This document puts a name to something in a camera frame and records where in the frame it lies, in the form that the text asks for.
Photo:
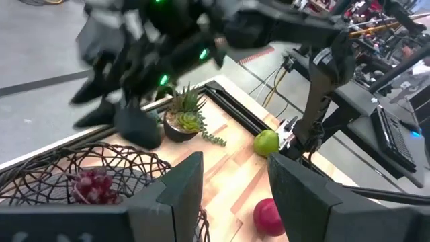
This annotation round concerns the black aluminium table frame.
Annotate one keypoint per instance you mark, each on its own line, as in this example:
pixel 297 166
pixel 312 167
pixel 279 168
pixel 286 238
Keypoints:
pixel 235 111

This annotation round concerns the purple grape bunch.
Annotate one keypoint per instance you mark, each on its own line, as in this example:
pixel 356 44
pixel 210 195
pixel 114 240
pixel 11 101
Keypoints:
pixel 94 188

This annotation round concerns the black metal bar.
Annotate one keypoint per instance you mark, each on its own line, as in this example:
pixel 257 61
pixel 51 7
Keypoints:
pixel 403 65

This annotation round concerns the silver metal bracket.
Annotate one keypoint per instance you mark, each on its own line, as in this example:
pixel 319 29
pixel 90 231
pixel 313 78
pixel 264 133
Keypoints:
pixel 284 129

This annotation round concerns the potted succulent plant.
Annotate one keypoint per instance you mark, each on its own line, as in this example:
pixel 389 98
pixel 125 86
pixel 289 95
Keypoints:
pixel 184 119

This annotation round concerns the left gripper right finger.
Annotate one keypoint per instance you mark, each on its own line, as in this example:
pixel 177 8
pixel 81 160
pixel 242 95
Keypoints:
pixel 302 201

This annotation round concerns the green pear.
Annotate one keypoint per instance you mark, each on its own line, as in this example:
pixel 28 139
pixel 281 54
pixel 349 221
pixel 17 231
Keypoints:
pixel 265 142

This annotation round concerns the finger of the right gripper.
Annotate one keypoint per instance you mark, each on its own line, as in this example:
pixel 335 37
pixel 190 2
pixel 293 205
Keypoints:
pixel 97 92
pixel 100 116

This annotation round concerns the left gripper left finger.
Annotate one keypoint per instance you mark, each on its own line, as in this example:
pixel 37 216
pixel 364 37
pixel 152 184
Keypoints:
pixel 188 188

